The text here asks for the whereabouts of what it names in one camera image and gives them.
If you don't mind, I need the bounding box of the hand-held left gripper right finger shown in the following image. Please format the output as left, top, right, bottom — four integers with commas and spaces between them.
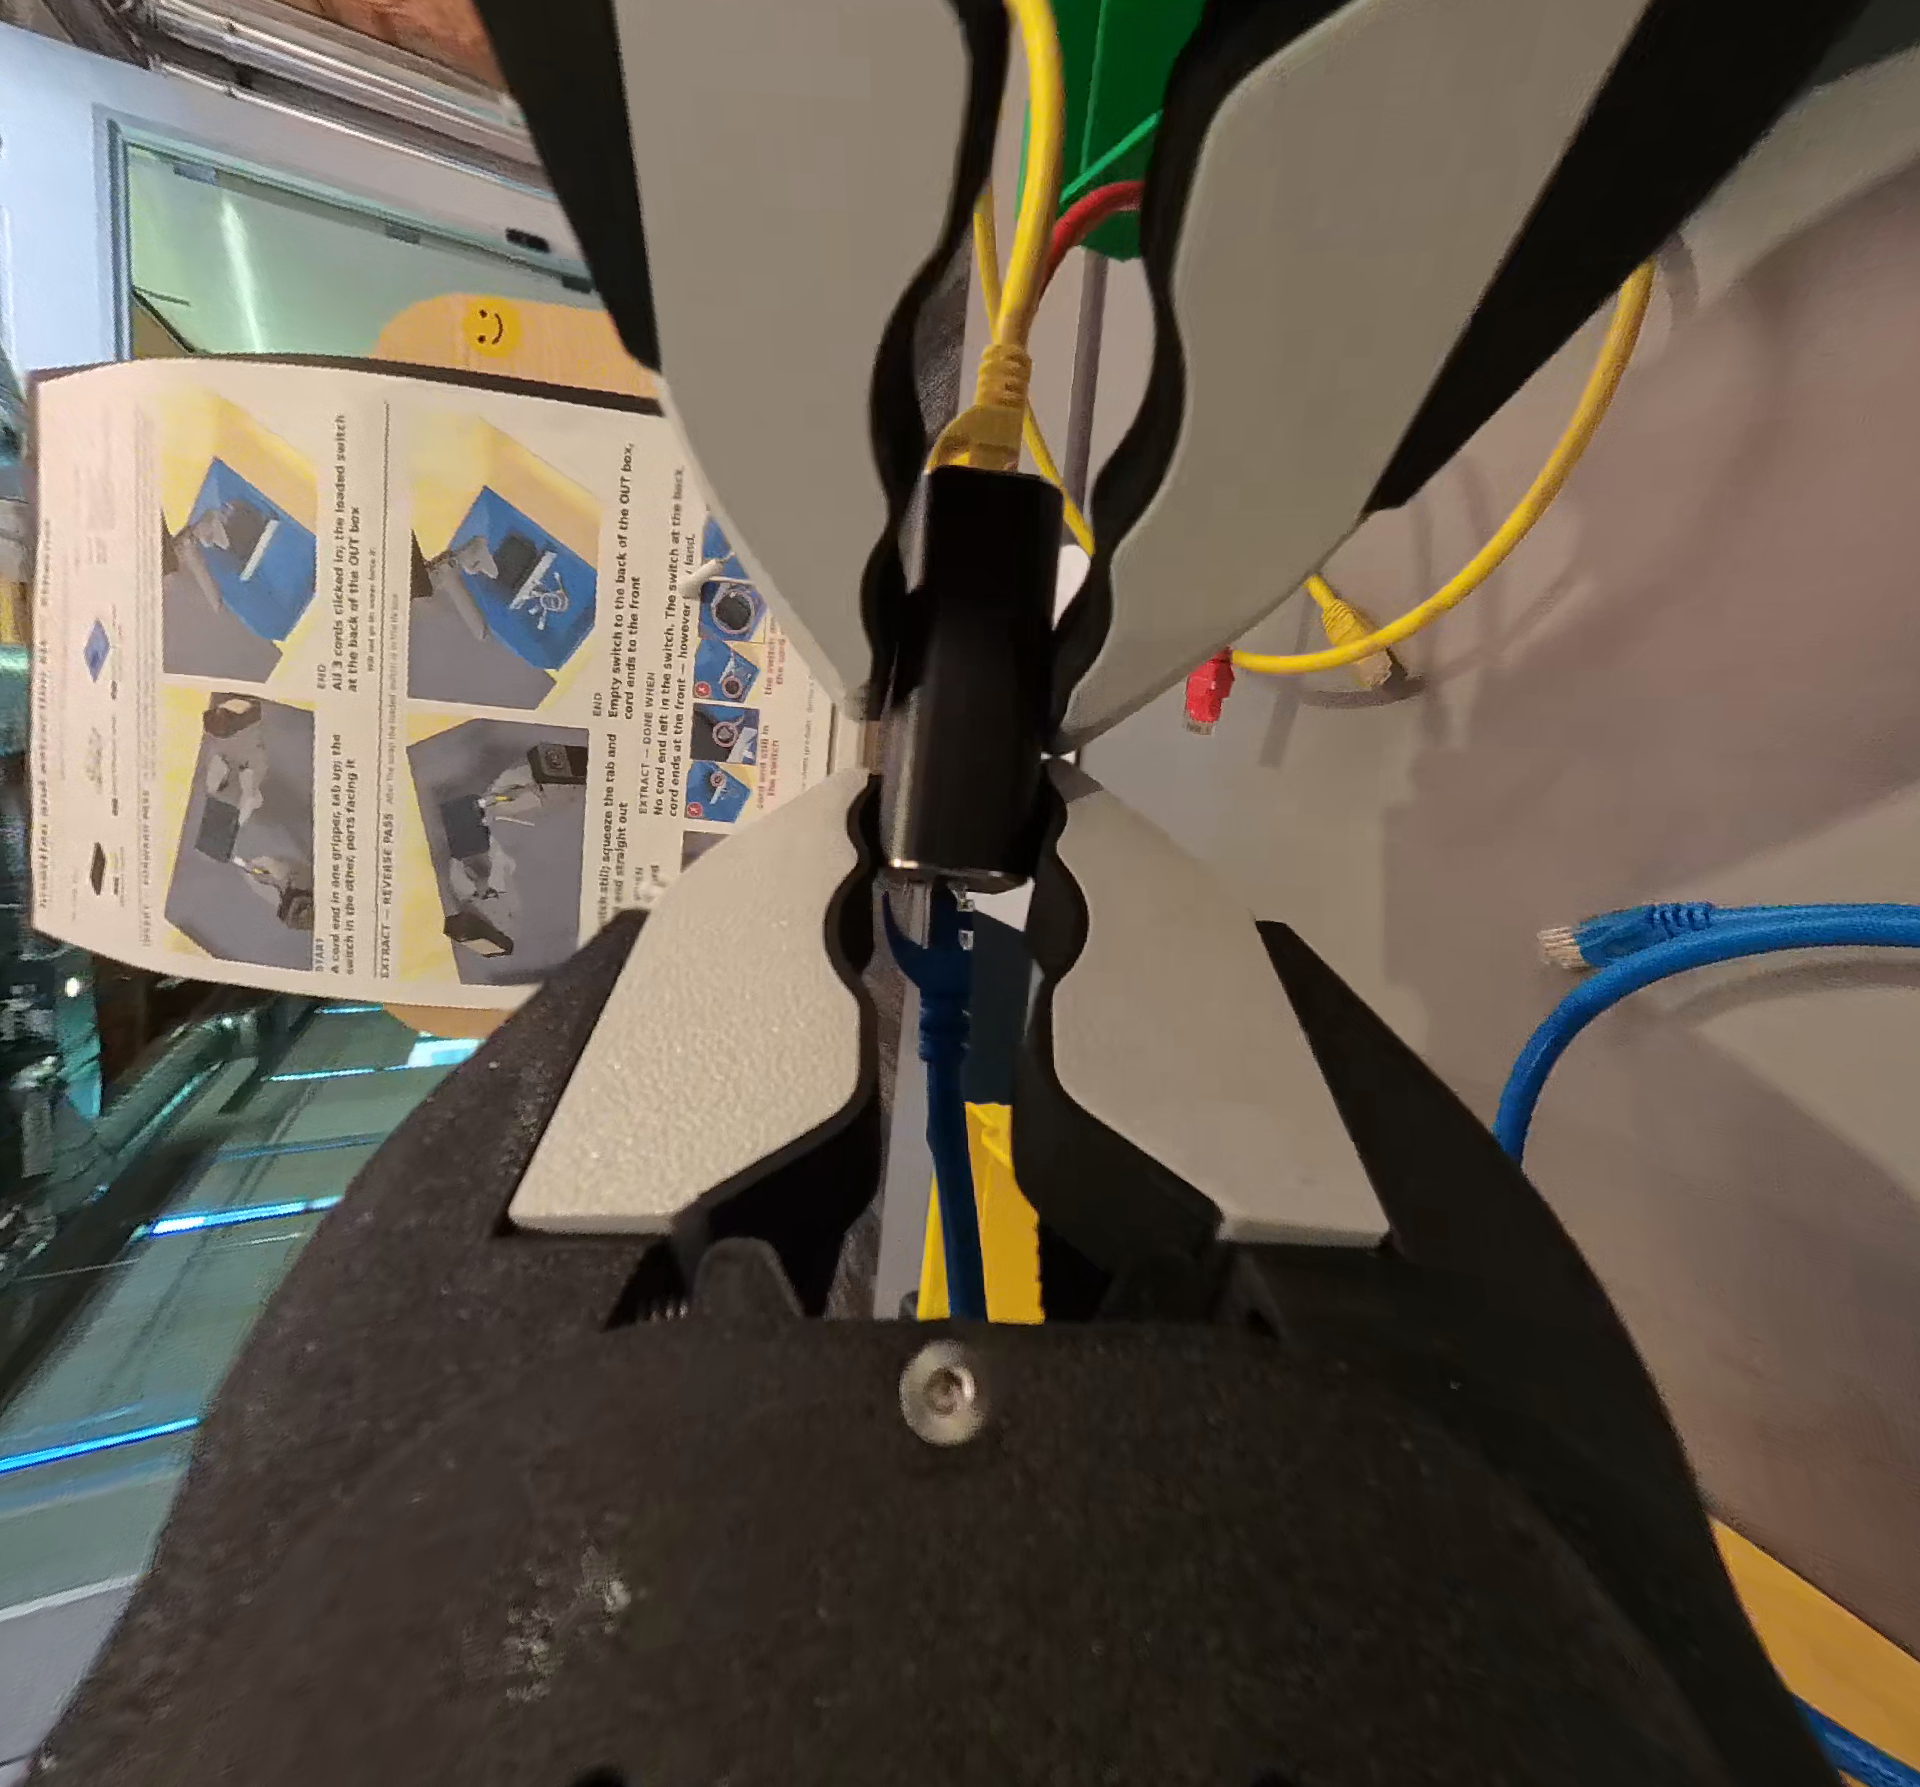
1027, 758, 1391, 1319

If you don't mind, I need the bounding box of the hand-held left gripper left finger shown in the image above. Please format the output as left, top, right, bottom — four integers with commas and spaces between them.
507, 764, 888, 1312

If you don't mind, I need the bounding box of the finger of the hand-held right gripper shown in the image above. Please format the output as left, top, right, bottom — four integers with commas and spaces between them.
591, 0, 1011, 719
1050, 0, 1680, 758

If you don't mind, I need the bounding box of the yellow ethernet cable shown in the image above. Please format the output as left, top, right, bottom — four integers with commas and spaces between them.
923, 0, 1662, 698

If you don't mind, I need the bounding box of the red ethernet cable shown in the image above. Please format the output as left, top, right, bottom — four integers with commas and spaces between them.
1041, 180, 1244, 740

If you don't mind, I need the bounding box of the black ethernet splitter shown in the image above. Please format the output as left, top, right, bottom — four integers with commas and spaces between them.
867, 461, 1070, 900

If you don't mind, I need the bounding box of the blue ethernet cable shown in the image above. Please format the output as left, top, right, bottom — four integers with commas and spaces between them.
884, 884, 1920, 1787

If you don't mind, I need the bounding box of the yellow plastic bin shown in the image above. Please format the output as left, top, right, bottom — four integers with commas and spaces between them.
912, 1094, 1920, 1763

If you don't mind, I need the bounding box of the green plastic bin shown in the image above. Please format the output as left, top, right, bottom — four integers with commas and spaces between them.
1017, 0, 1372, 267

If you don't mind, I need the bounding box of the glass partition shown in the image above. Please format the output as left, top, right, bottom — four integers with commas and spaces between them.
104, 111, 606, 384

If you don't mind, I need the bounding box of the printed instruction sheet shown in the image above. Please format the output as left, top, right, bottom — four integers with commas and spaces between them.
27, 359, 846, 996

